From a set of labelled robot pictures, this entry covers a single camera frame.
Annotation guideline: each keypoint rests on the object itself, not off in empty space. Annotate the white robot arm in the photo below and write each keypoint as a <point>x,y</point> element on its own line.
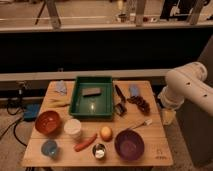
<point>187,82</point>

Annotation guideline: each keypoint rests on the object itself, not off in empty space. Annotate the grey sponge block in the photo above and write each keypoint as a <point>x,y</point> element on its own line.
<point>91,91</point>

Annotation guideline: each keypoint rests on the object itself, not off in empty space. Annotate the purple bowl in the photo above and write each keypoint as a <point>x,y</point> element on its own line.
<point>129,145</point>

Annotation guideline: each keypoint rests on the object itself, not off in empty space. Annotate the red bowl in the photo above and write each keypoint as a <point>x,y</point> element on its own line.
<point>48,122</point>

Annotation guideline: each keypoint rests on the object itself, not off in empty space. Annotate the green plastic tray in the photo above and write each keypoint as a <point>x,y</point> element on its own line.
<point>92,107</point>

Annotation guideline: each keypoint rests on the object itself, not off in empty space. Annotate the black peeler tool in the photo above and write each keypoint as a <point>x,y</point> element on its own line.
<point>120,107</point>

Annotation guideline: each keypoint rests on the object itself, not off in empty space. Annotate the dark red grape bunch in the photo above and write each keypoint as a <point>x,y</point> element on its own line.
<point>141,104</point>

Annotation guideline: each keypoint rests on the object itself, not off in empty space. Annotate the light blue cloth left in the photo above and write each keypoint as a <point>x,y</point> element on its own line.
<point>60,87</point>

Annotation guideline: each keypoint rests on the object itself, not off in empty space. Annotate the white paper cup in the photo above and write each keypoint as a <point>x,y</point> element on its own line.
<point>73,128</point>

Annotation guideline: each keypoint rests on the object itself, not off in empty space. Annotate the silver fork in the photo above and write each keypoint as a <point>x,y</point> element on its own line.
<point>144,123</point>

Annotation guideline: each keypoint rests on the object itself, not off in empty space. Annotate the yellow banana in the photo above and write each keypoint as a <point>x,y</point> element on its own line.
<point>55,103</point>

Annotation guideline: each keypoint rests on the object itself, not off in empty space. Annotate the small steel cup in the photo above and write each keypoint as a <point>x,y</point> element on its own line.
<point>99,151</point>

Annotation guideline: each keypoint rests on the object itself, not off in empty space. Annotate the yellow cup beside table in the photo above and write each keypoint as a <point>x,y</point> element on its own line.
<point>168,116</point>

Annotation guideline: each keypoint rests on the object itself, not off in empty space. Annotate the orange carrot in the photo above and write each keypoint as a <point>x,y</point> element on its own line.
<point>85,143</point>

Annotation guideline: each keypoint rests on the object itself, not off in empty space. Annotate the blue box on floor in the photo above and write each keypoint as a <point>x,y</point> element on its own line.
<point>31,111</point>

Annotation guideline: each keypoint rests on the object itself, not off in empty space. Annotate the blue cup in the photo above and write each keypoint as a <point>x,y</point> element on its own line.
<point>50,148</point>

